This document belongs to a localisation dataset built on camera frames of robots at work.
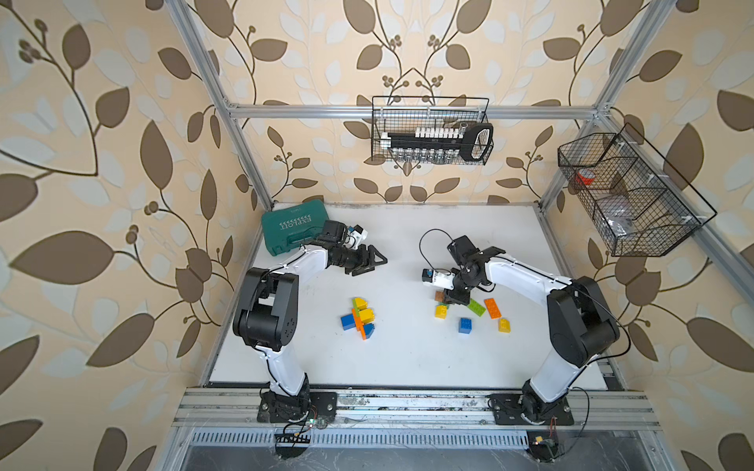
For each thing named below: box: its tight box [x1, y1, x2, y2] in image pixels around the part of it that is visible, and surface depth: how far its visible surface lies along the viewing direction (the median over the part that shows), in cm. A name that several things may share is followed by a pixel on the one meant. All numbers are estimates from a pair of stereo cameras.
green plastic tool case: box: [261, 200, 329, 257], surface depth 111 cm
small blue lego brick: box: [340, 314, 356, 331], surface depth 89 cm
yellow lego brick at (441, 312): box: [433, 305, 449, 320], surface depth 93 cm
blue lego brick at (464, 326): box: [458, 316, 473, 335], surface depth 88 cm
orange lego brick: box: [351, 308, 367, 341], surface depth 88 cm
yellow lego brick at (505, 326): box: [498, 317, 512, 334], surface depth 89 cm
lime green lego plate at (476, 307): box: [467, 298, 486, 317], surface depth 93 cm
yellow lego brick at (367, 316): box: [358, 308, 377, 324], surface depth 91 cm
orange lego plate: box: [484, 297, 502, 320], surface depth 93 cm
